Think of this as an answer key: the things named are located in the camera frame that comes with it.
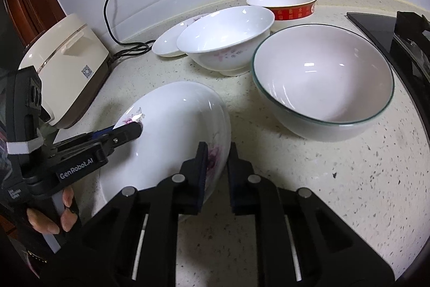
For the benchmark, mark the white floral bowl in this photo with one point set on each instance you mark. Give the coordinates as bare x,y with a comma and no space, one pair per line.
228,34

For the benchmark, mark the cream rice cooker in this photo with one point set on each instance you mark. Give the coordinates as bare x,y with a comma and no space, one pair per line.
77,55

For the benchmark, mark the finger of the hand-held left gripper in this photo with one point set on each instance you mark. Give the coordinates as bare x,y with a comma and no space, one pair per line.
105,131
126,134

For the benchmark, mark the black glass cooktop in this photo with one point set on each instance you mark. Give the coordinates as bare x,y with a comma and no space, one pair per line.
373,25

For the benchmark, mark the person's left hand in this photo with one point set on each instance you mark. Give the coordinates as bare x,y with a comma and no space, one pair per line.
43,219

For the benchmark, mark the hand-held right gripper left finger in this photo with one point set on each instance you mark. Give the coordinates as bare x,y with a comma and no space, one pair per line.
201,174

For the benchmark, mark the white floral plate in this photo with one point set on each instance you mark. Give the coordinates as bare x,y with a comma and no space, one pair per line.
168,125

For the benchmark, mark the small white plate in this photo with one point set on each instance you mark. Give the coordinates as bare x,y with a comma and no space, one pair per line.
166,45

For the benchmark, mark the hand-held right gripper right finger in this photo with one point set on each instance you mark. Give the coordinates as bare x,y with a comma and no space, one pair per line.
235,179

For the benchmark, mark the red and white bowl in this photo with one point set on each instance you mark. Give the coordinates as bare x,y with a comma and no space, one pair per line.
289,13

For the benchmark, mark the white green-rimmed bowl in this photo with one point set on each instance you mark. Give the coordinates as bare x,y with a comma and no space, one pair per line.
322,78

